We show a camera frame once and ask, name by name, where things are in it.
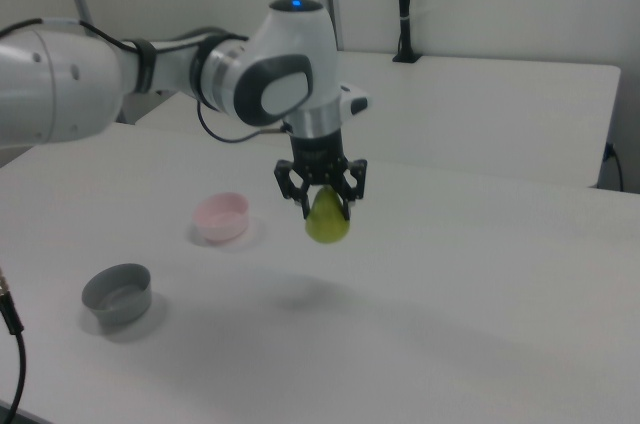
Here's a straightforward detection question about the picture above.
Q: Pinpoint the pink plastic bowl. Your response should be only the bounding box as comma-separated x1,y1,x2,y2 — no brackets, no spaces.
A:
192,192,250,245

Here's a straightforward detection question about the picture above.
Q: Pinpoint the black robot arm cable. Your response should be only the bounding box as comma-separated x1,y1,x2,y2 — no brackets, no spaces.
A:
0,17,294,143

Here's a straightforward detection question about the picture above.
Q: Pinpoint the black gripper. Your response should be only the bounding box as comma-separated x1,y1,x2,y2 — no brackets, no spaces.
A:
273,127,370,221

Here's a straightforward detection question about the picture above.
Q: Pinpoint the white side table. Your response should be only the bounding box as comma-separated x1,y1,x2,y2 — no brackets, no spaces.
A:
134,46,622,189

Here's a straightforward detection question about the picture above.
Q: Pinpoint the green pear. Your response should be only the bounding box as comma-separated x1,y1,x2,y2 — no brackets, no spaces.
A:
304,186,351,246

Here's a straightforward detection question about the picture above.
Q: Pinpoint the black cable with metal connector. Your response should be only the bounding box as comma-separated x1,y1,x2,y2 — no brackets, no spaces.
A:
0,263,27,424

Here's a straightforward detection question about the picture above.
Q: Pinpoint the grey plastic bowl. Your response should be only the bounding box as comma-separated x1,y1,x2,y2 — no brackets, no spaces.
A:
81,262,153,328

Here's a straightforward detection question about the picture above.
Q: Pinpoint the black wall cable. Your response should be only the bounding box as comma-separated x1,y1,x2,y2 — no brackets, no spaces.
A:
602,141,626,193

